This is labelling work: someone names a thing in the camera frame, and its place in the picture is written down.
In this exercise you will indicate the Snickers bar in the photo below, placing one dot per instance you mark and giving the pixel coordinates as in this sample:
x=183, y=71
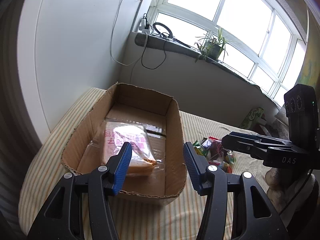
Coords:
x=205, y=144

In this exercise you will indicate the green candy bag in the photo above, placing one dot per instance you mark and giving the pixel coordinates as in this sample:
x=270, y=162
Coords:
x=199, y=149

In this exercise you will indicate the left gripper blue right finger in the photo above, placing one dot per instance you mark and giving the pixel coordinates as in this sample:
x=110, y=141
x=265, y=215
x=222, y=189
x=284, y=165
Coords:
x=196, y=166

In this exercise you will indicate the striped tablecloth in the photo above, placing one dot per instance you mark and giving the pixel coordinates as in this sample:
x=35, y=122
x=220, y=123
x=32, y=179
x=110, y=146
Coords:
x=179, y=219

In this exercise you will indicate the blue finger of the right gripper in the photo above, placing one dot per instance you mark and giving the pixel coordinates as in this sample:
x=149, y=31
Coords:
x=246, y=147
x=231, y=138

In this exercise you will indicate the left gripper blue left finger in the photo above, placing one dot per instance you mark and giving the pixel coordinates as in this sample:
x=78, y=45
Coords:
x=119, y=165

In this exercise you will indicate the white power strip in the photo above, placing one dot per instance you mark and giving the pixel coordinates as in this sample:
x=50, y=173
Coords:
x=144, y=25

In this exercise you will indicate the green blue egg toy pack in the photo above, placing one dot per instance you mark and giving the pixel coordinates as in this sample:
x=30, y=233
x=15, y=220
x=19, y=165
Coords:
x=224, y=161

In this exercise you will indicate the wall map poster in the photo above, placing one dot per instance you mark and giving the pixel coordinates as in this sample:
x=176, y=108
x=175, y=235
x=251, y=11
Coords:
x=309, y=74

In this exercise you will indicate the packaged sliced bread loaf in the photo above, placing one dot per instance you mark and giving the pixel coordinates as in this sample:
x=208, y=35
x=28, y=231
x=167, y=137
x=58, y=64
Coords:
x=142, y=152

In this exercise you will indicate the green printed bag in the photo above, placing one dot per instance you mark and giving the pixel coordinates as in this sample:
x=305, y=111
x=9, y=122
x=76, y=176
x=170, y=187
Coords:
x=251, y=119

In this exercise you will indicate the white gloved right hand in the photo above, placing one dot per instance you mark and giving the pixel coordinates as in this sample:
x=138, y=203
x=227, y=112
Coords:
x=284, y=183

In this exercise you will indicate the cardboard box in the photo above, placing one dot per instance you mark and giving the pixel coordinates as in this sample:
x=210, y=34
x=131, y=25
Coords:
x=150, y=121

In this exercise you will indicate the white wardrobe cabinet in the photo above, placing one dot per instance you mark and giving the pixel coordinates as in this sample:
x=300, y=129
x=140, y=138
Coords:
x=65, y=47

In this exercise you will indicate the dried fruit bag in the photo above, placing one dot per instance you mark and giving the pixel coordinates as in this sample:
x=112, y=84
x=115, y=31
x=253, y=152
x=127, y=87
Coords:
x=216, y=149

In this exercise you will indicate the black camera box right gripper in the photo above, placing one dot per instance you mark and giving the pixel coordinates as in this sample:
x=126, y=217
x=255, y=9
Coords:
x=302, y=112

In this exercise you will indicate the potted spider plant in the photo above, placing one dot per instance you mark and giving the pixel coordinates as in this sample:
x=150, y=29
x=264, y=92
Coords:
x=211, y=46

